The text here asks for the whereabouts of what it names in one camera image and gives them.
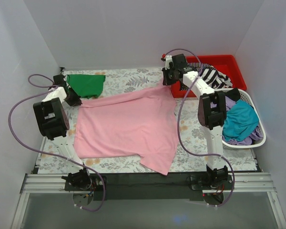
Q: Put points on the lavender t-shirt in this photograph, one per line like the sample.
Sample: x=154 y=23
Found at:
x=229 y=103

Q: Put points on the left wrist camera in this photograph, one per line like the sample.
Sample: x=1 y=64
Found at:
x=59 y=80

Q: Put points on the black garment in basket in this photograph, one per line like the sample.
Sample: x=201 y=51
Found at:
x=233 y=94

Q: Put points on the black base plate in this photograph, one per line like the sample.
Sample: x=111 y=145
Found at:
x=139 y=186

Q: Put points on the green t-shirt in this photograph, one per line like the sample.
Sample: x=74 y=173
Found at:
x=86 y=86

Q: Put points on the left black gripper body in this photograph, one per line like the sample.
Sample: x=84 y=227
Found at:
x=74 y=100

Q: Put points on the black white striped shirt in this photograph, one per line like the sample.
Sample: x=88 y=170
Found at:
x=213 y=77

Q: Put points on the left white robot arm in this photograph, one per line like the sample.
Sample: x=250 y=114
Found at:
x=54 y=124

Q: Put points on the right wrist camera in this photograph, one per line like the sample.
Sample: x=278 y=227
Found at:
x=168 y=60

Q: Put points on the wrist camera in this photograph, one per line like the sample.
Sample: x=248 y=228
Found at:
x=59 y=80
x=168 y=60

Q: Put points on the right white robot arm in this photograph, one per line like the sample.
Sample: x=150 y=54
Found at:
x=211 y=114

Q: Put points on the red plastic bin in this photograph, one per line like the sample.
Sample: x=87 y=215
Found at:
x=226 y=64

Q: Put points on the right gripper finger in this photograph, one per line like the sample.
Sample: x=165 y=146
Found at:
x=165 y=76
x=173 y=79

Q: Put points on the white laundry basket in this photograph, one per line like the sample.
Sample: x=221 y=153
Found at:
x=259 y=130

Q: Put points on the teal t-shirt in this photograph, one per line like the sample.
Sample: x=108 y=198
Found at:
x=240 y=124

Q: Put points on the pink t-shirt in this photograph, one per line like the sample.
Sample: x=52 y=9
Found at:
x=138 y=123

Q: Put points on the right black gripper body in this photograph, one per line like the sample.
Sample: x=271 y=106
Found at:
x=169 y=78

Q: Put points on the aluminium frame rail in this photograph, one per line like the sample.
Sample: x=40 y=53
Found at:
x=53 y=183

